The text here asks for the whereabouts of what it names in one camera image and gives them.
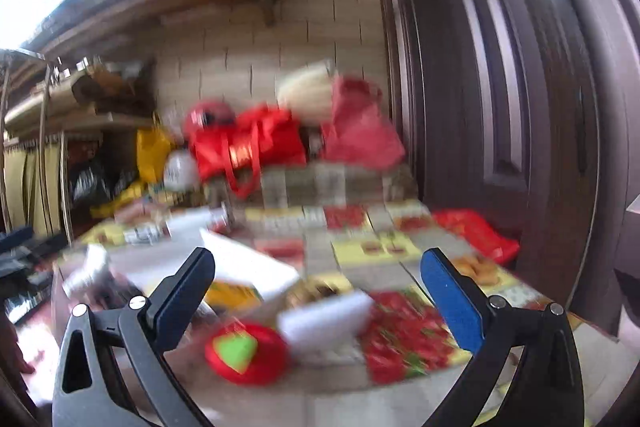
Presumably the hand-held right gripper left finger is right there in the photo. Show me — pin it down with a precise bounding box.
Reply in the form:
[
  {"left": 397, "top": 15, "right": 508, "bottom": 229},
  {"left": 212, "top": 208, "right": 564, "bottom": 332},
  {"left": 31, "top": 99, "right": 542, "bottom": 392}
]
[{"left": 51, "top": 247, "right": 216, "bottom": 427}]

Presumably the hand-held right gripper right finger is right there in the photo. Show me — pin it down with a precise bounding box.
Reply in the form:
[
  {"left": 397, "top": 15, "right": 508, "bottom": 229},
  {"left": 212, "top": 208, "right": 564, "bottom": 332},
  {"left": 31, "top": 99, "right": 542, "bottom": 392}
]
[{"left": 420, "top": 247, "right": 586, "bottom": 427}]

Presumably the white cardboard box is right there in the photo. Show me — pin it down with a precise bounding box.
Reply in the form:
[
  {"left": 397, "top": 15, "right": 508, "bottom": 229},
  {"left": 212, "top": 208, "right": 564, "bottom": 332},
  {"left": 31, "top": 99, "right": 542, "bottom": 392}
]
[{"left": 199, "top": 228, "right": 302, "bottom": 314}]

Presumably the red round pad green centre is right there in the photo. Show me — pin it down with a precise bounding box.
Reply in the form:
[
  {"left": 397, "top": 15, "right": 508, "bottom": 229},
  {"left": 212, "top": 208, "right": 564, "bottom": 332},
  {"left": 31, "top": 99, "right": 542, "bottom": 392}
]
[{"left": 204, "top": 321, "right": 292, "bottom": 387}]

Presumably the white sponge block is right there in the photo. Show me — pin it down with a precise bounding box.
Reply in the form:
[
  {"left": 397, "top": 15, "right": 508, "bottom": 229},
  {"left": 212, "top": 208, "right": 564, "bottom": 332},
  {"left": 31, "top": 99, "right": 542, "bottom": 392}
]
[{"left": 276, "top": 291, "right": 375, "bottom": 354}]

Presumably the red printed shopping bag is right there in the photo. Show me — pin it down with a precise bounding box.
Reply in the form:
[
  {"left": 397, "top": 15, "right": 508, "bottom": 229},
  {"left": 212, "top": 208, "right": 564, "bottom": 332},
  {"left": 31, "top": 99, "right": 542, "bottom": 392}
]
[{"left": 434, "top": 208, "right": 522, "bottom": 266}]

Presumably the fruit print tablecloth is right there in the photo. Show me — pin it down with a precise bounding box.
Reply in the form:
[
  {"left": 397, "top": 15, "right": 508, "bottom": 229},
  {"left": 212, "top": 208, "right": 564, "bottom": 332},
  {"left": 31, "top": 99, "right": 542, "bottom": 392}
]
[{"left": 20, "top": 199, "right": 591, "bottom": 427}]

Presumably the black plastic bag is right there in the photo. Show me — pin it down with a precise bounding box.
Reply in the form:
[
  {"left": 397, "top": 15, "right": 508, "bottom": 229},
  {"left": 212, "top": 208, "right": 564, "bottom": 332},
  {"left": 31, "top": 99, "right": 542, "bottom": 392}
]
[{"left": 69, "top": 156, "right": 137, "bottom": 208}]

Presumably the white round object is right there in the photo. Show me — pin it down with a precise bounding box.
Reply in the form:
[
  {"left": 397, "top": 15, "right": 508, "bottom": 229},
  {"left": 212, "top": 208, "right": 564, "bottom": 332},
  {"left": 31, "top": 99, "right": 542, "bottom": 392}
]
[{"left": 163, "top": 150, "right": 201, "bottom": 192}]

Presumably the wooden shelf rack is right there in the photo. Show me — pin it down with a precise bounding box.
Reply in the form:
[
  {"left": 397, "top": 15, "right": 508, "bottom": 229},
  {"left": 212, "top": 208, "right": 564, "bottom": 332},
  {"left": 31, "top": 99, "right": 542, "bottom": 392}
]
[{"left": 0, "top": 49, "right": 157, "bottom": 238}]

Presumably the yellow plastic bag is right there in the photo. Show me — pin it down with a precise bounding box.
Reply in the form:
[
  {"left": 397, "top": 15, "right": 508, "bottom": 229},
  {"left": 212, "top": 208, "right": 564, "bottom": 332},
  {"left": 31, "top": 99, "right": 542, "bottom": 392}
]
[{"left": 136, "top": 126, "right": 174, "bottom": 184}]

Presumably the checkered cloth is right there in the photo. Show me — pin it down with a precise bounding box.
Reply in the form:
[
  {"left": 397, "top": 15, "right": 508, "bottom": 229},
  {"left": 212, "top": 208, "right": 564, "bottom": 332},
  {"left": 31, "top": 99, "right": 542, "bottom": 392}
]
[{"left": 257, "top": 163, "right": 418, "bottom": 209}]

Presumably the red gift bag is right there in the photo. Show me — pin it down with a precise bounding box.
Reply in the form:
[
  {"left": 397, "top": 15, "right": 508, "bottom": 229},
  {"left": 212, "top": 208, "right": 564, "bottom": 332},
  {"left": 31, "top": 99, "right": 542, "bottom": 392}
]
[{"left": 189, "top": 106, "right": 307, "bottom": 200}]

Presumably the red helmet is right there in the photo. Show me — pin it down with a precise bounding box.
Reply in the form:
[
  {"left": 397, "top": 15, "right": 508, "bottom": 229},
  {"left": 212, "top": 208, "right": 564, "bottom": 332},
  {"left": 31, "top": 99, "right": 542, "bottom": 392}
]
[{"left": 184, "top": 101, "right": 237, "bottom": 138}]

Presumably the red plastic bag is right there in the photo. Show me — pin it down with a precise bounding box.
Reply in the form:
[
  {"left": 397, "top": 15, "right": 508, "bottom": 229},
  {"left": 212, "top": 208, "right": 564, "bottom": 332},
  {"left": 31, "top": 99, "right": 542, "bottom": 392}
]
[{"left": 321, "top": 76, "right": 407, "bottom": 171}]

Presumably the cream ribbed plastic object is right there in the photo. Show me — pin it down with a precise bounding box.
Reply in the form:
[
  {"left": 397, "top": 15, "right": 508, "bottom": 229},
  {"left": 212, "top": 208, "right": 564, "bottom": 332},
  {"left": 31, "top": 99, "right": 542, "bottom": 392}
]
[{"left": 276, "top": 63, "right": 335, "bottom": 118}]

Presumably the brown panelled door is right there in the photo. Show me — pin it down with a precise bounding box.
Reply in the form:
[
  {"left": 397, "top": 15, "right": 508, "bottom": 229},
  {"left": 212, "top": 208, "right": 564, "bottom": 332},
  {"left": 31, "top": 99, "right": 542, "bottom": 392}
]
[{"left": 370, "top": 0, "right": 618, "bottom": 338}]

